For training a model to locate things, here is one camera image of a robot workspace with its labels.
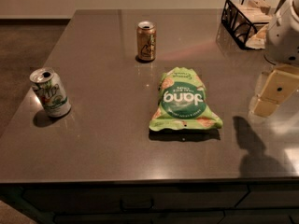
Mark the dark cabinet drawer front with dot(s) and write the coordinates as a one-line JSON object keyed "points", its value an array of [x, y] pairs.
{"points": [[134, 198]]}

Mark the black wire basket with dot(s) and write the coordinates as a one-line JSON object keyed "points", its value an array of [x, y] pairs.
{"points": [[229, 18]]}

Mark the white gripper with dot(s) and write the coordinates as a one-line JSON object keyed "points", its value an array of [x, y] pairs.
{"points": [[284, 37]]}

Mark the green rice chip bag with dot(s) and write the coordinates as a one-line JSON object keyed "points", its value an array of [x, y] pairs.
{"points": [[182, 103]]}

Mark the orange soda can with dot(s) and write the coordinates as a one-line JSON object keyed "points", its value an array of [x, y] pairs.
{"points": [[146, 41]]}

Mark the white green soda can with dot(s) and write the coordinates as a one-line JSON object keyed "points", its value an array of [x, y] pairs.
{"points": [[50, 92]]}

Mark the napkins in basket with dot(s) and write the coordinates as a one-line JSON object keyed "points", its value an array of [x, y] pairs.
{"points": [[255, 18]]}

